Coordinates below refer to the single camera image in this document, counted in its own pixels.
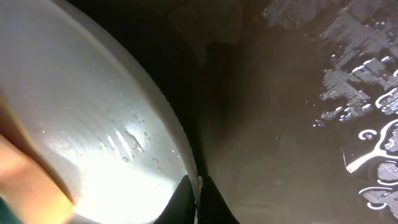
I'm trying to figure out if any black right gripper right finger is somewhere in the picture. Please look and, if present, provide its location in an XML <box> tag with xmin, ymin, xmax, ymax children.
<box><xmin>198</xmin><ymin>175</ymin><xmax>239</xmax><ymax>224</ymax></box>

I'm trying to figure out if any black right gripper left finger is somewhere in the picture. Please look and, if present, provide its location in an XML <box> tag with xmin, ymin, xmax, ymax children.
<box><xmin>154</xmin><ymin>175</ymin><xmax>196</xmax><ymax>224</ymax></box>

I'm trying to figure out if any white round plate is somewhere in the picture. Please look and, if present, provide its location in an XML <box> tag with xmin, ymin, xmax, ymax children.
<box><xmin>1</xmin><ymin>1</ymin><xmax>200</xmax><ymax>223</ymax></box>

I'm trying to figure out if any yellow green sponge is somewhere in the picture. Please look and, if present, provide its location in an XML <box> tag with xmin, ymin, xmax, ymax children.
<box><xmin>1</xmin><ymin>101</ymin><xmax>75</xmax><ymax>223</ymax></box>

